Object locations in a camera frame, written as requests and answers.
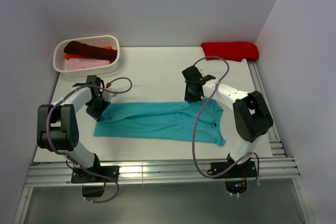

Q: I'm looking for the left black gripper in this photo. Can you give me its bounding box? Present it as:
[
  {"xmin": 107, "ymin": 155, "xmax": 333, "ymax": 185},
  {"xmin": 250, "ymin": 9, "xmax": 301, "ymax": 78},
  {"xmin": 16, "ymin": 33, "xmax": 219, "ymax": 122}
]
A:
[{"xmin": 86, "ymin": 95, "xmax": 110, "ymax": 122}]

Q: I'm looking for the teal t shirt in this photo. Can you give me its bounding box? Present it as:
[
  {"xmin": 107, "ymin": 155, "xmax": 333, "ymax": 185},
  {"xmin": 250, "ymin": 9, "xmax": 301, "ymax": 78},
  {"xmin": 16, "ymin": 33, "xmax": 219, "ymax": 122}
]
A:
[{"xmin": 94, "ymin": 100, "xmax": 226, "ymax": 146}]

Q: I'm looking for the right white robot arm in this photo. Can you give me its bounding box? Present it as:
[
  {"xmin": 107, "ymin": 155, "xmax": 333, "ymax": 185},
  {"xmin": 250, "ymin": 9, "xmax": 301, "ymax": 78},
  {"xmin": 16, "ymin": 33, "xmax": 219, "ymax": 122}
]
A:
[{"xmin": 182, "ymin": 65, "xmax": 274, "ymax": 177}]

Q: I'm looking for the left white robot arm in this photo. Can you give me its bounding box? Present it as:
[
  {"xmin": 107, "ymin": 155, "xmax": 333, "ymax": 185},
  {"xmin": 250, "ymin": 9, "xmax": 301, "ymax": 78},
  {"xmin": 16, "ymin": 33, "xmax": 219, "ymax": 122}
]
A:
[{"xmin": 37, "ymin": 75, "xmax": 110, "ymax": 182}]

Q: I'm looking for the pink rolled shirt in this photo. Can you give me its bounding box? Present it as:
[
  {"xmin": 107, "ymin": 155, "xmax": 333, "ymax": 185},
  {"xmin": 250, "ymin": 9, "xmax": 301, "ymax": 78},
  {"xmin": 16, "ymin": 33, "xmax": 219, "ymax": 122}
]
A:
[{"xmin": 66, "ymin": 58, "xmax": 110, "ymax": 70}]

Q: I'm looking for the white plastic basket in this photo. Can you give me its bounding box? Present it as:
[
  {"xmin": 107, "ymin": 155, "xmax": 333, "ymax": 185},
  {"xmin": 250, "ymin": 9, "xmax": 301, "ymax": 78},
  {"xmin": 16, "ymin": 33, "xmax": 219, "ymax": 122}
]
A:
[{"xmin": 53, "ymin": 35, "xmax": 120, "ymax": 77}]

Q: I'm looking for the orange rolled shirt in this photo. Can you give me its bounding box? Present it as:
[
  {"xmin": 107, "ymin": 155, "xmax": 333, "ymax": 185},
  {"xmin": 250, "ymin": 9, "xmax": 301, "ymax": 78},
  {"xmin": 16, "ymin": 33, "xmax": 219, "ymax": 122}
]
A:
[{"xmin": 64, "ymin": 46, "xmax": 114, "ymax": 60}]

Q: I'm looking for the red folded t shirt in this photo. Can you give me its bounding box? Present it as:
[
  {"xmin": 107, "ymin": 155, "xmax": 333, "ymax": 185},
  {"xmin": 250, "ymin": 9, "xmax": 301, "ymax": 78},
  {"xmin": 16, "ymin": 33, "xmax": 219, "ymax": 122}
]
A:
[{"xmin": 201, "ymin": 41, "xmax": 259, "ymax": 62}]

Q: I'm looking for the dark red rolled shirt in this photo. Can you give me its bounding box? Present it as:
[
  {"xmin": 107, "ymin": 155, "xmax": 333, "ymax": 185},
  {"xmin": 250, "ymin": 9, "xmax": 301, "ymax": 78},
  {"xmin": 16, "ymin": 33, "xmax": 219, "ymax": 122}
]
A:
[{"xmin": 64, "ymin": 40, "xmax": 118, "ymax": 61}]

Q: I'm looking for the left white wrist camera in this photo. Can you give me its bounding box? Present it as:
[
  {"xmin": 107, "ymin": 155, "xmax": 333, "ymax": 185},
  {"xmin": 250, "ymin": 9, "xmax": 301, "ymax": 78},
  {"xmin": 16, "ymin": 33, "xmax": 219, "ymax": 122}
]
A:
[{"xmin": 103, "ymin": 91, "xmax": 117, "ymax": 101}]

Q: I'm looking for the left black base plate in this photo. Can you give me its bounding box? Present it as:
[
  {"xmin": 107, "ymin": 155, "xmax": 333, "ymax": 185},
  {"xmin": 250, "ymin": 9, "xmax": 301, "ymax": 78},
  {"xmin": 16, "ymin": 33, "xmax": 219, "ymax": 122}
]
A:
[{"xmin": 71, "ymin": 166, "xmax": 119, "ymax": 198}]

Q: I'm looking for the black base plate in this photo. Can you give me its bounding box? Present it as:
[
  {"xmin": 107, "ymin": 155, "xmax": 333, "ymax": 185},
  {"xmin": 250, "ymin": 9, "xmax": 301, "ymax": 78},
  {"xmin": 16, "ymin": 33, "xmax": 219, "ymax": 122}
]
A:
[
  {"xmin": 71, "ymin": 166, "xmax": 119, "ymax": 198},
  {"xmin": 207, "ymin": 159, "xmax": 259, "ymax": 197}
]

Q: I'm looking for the aluminium front rail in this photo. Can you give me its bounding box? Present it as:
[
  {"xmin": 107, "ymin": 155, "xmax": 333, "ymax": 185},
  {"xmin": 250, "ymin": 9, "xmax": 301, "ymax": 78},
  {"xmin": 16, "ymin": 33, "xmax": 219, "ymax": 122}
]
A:
[{"xmin": 14, "ymin": 157, "xmax": 315, "ymax": 223}]

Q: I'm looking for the aluminium rail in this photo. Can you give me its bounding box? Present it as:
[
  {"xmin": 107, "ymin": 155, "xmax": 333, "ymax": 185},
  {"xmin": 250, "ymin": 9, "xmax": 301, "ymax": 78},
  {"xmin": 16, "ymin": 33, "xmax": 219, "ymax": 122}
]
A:
[
  {"xmin": 246, "ymin": 59, "xmax": 287, "ymax": 159},
  {"xmin": 14, "ymin": 157, "xmax": 315, "ymax": 223}
]

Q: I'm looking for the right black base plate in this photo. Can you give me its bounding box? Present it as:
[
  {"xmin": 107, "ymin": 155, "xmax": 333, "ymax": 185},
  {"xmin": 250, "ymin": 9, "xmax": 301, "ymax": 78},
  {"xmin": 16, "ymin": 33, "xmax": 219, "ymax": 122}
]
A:
[{"xmin": 207, "ymin": 159, "xmax": 259, "ymax": 197}]

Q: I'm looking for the aluminium right side rail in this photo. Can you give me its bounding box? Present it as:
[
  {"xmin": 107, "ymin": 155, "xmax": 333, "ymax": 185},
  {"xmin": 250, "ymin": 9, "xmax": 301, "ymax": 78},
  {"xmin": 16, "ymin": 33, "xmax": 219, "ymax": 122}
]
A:
[{"xmin": 246, "ymin": 59, "xmax": 287, "ymax": 159}]

